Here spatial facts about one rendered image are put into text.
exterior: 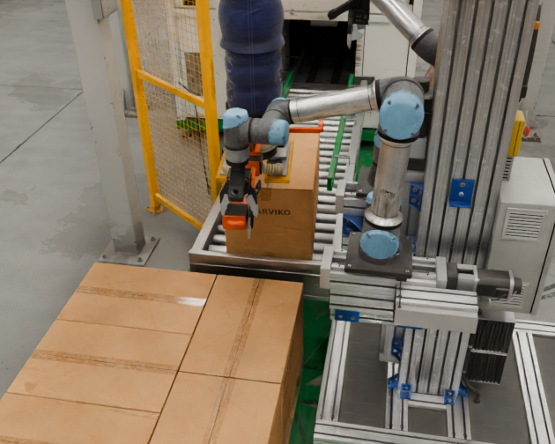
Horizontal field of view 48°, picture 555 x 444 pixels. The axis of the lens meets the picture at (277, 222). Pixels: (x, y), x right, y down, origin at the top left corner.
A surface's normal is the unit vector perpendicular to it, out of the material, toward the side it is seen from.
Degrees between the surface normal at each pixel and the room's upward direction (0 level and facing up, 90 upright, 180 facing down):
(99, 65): 90
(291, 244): 90
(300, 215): 90
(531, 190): 0
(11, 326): 0
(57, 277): 0
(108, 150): 90
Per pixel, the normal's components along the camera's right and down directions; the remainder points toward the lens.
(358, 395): -0.02, -0.83
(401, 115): -0.19, 0.43
